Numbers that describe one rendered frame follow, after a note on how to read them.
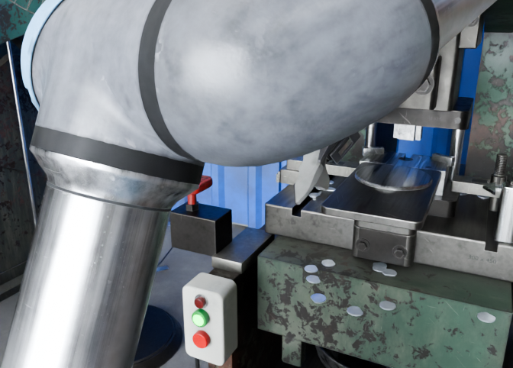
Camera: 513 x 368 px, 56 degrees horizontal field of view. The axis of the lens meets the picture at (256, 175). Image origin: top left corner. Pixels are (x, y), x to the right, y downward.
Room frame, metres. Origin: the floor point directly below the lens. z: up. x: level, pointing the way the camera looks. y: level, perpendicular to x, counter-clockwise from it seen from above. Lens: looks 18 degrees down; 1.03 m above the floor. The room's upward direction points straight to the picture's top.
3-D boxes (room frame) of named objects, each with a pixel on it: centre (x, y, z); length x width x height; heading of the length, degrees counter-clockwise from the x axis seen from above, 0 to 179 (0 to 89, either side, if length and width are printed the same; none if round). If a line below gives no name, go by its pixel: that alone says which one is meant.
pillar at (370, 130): (0.97, -0.23, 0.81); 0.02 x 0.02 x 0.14
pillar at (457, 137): (0.90, -0.38, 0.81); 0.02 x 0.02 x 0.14
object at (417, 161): (0.87, -0.28, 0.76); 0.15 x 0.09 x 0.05; 64
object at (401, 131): (0.87, -0.28, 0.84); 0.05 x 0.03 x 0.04; 64
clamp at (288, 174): (0.95, -0.13, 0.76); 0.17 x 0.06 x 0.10; 64
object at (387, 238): (0.72, -0.21, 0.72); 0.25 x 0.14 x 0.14; 154
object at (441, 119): (0.88, -0.28, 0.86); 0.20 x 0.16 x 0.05; 64
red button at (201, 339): (0.66, 0.09, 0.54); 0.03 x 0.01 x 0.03; 64
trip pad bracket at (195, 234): (0.81, 0.10, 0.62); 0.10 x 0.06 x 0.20; 64
